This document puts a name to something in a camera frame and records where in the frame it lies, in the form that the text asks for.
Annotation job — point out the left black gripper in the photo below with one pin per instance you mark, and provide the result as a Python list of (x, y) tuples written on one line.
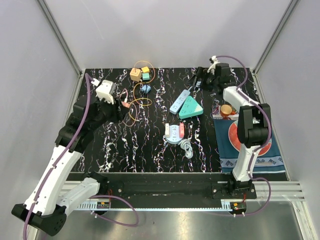
[(119, 111)]

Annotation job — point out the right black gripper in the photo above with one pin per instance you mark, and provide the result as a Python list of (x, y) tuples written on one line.
[(202, 73)]

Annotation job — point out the pink plug adapter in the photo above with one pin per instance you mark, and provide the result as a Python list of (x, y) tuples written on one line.
[(181, 130)]

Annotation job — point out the salmon cube charger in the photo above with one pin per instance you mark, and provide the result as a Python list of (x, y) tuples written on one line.
[(125, 104)]

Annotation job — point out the white cube charger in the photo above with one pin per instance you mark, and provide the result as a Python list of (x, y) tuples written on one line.
[(167, 130)]

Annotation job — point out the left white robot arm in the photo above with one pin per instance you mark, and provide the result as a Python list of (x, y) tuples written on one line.
[(46, 209)]

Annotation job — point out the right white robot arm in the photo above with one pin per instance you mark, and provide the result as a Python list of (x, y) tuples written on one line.
[(254, 128)]

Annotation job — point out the orange cup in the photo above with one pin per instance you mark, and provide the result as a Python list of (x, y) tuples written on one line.
[(226, 110)]

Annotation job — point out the teal triangular power strip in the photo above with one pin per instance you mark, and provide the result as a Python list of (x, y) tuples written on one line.
[(190, 108)]

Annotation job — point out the blue cube charger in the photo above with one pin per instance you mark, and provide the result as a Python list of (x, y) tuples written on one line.
[(145, 89)]

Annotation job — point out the wooden cube charger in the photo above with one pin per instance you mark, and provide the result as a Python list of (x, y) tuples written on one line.
[(136, 74)]

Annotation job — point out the green cube charger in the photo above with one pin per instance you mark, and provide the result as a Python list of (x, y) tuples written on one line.
[(145, 76)]

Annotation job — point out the yellow cube charger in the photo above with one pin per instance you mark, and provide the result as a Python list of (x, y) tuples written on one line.
[(145, 69)]

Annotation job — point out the red and green plate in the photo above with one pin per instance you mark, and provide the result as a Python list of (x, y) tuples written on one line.
[(233, 138)]

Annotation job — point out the round blue power strip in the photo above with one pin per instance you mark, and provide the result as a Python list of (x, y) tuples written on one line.
[(174, 138)]

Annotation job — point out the blue placemat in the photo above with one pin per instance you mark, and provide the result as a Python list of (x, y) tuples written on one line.
[(271, 162)]

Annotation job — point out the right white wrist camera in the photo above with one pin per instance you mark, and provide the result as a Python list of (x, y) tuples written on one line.
[(214, 61)]

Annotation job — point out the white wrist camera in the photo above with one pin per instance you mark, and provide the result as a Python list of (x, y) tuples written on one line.
[(104, 90), (214, 61)]

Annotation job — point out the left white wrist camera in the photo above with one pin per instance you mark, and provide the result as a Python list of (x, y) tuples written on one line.
[(104, 90)]

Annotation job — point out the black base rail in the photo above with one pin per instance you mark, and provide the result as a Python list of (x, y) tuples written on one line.
[(167, 187)]

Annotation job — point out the right aluminium post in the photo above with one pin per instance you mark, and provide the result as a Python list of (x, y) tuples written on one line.
[(289, 11)]

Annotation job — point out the aluminium post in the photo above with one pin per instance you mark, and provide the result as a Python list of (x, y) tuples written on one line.
[(59, 36), (289, 11)]

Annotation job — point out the left aluminium post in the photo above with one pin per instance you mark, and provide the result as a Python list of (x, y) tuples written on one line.
[(59, 36)]

